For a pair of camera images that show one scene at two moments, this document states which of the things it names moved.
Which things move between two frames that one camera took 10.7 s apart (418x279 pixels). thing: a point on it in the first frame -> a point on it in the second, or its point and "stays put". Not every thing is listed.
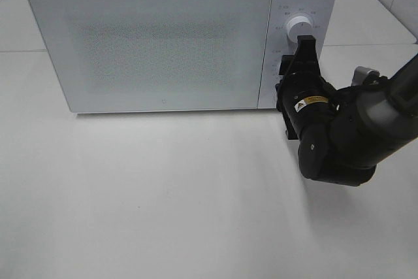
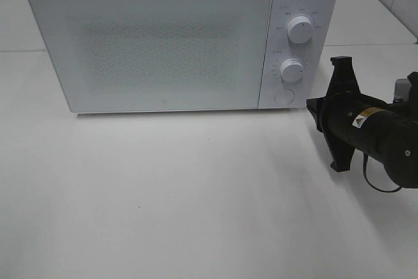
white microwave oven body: (124, 38) stays put
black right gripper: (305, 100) -> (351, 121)
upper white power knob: (300, 25) stays put
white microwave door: (147, 48) stays put
